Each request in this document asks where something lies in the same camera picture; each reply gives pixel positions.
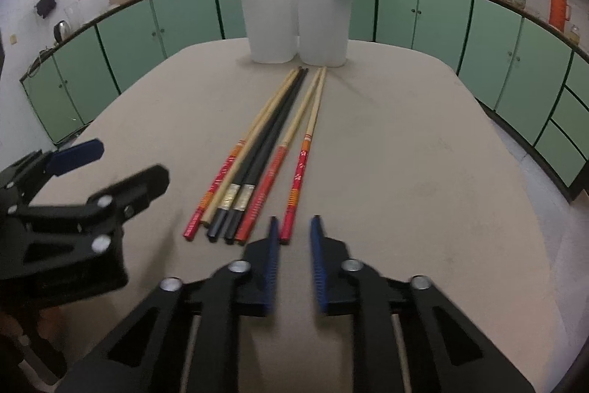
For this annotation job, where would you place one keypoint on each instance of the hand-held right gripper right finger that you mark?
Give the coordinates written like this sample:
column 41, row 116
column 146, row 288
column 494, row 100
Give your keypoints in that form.
column 318, row 268

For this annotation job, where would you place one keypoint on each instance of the steel electric kettle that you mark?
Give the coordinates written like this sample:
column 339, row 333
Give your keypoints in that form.
column 60, row 31

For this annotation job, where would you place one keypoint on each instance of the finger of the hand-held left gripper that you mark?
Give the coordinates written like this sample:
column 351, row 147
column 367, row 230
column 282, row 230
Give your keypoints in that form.
column 133, row 190
column 76, row 154

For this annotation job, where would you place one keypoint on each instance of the orange thermos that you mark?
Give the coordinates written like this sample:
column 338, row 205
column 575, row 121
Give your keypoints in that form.
column 559, row 8

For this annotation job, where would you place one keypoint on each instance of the black chopstick with gold band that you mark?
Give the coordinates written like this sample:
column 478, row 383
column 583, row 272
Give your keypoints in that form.
column 272, row 144
column 260, row 144

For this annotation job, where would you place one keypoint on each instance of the plain wooden chopstick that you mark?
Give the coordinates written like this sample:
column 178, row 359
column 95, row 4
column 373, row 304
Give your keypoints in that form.
column 233, row 173

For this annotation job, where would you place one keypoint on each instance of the small glass jar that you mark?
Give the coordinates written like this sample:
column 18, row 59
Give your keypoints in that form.
column 575, row 33

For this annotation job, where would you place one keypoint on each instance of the row of green base cabinets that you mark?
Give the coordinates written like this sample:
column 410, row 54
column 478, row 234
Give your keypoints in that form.
column 184, row 20

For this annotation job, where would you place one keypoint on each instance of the dark towel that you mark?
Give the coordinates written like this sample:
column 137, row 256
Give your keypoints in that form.
column 46, row 5

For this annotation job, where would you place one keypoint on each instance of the white double chopstick holder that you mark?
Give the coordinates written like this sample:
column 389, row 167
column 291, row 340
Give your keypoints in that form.
column 276, row 20

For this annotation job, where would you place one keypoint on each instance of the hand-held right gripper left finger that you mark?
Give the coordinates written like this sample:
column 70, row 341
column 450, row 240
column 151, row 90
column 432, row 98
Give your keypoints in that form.
column 271, row 268

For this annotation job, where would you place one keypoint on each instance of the red patterned chopstick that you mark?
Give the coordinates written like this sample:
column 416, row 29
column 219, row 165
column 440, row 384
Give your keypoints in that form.
column 215, row 186
column 262, row 190
column 297, row 186

